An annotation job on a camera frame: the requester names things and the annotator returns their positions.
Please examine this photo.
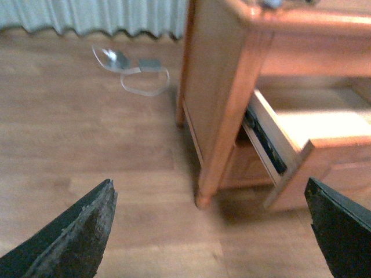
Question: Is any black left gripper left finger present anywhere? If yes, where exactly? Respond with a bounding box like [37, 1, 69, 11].
[1, 179, 118, 277]

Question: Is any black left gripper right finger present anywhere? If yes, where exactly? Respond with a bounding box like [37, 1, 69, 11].
[304, 177, 370, 277]

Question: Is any wooden drawer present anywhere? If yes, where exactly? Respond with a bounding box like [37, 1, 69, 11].
[220, 129, 272, 189]
[242, 88, 370, 211]

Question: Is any white charger with black cable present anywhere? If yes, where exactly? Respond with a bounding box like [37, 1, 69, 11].
[263, 0, 318, 9]

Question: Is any wooden dresser cabinet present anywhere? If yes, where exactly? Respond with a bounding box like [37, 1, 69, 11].
[177, 1, 370, 209]

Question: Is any open metal floor outlet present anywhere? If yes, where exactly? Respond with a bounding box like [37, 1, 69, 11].
[103, 49, 130, 72]

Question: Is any closed metal floor outlet cover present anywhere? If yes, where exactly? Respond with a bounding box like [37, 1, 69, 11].
[139, 58, 161, 70]

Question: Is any light grey pleated curtain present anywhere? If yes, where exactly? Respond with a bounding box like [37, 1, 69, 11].
[1, 1, 188, 39]

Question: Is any white charging cable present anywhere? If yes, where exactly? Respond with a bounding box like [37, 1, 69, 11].
[91, 45, 171, 97]

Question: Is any white wall plug adapter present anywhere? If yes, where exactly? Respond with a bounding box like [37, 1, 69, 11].
[105, 49, 117, 60]

